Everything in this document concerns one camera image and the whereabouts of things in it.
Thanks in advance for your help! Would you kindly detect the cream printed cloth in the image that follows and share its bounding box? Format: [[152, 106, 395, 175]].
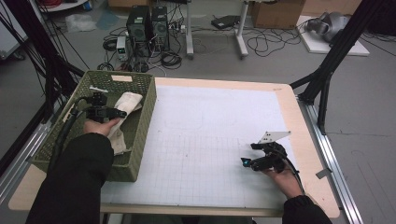
[[106, 91, 144, 156]]

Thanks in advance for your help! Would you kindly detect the hand-held gripper black cable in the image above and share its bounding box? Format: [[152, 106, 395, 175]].
[[48, 96, 94, 172], [279, 152, 306, 195]]

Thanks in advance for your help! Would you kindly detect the white round table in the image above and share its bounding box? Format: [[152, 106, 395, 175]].
[[36, 0, 90, 13]]

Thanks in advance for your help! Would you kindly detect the white floor board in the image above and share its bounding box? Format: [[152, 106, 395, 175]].
[[295, 15, 371, 57]]

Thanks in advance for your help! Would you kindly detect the white desk leg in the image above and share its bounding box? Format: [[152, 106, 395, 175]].
[[185, 0, 195, 60], [234, 0, 250, 60]]

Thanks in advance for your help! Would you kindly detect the black floor cable tangle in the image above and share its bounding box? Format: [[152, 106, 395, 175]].
[[247, 27, 303, 58]]

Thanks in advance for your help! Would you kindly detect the grey metal bracket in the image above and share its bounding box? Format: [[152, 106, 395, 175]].
[[315, 167, 333, 180]]

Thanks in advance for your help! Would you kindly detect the black frame with cables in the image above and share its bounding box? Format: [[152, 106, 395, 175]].
[[0, 0, 85, 122]]

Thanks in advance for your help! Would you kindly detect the narrow black computer tower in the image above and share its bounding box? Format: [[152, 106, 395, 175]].
[[150, 6, 171, 52]]

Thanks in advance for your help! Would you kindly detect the green woven basket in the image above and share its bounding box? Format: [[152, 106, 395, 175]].
[[31, 69, 158, 183]]

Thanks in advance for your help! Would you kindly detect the grey helmet-shaped device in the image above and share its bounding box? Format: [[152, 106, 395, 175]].
[[304, 11, 351, 43]]

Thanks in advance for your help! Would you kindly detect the coiled black cable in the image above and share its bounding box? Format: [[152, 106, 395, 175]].
[[160, 50, 183, 70], [102, 36, 118, 52]]

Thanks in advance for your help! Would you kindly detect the right hand-held gripper black cable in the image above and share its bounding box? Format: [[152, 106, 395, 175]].
[[279, 152, 306, 195]]

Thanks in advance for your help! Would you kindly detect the person's left hand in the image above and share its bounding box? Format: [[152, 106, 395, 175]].
[[83, 117, 122, 137]]

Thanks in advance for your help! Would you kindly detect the teal sheet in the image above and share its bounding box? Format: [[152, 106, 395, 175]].
[[95, 10, 120, 31]]

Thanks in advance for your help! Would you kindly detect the wide black computer tower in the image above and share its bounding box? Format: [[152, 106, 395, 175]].
[[125, 5, 153, 57]]

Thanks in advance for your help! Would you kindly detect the white grid mat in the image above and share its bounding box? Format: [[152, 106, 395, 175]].
[[100, 85, 309, 210]]

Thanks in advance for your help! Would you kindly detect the aluminium rail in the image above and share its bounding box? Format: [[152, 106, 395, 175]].
[[0, 102, 68, 203], [297, 96, 364, 224]]

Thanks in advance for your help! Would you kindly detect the black metal stand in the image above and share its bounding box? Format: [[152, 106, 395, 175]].
[[289, 0, 387, 135]]

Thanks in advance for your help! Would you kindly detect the clear plastic bag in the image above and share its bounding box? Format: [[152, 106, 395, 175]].
[[64, 12, 98, 34]]

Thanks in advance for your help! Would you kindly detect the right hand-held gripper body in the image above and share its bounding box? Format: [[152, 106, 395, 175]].
[[251, 130, 292, 174]]

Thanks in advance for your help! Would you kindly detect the grey bench power supply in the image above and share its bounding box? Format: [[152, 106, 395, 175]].
[[116, 35, 130, 62]]

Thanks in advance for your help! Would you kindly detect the large cardboard box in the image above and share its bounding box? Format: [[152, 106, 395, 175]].
[[250, 0, 306, 30]]

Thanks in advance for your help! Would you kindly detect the person's right hand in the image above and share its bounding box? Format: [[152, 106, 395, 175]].
[[264, 167, 304, 200]]

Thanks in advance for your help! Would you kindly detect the left hand-held gripper black cable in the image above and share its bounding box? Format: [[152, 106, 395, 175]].
[[48, 96, 94, 172]]

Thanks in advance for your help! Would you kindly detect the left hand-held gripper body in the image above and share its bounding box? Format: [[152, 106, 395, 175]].
[[83, 85, 115, 123]]

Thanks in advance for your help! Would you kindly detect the flat black device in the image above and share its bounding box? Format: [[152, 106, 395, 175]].
[[210, 14, 241, 31]]

